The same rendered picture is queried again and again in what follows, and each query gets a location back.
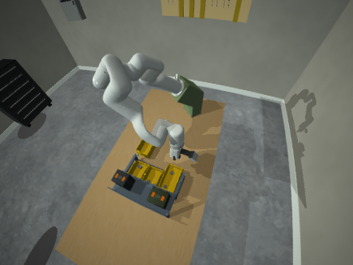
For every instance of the dark green case with orange latches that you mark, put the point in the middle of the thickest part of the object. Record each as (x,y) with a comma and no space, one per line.
(158,197)

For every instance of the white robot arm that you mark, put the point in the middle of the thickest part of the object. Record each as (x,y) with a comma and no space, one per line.
(116,78)

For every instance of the yellow bin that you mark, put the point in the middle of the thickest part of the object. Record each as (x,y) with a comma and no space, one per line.
(143,148)
(153,174)
(134,170)
(171,180)

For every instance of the dark grey case with handle slot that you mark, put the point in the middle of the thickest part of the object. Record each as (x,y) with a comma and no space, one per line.
(123,179)

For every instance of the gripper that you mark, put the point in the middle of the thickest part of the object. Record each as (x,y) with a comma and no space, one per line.
(175,153)

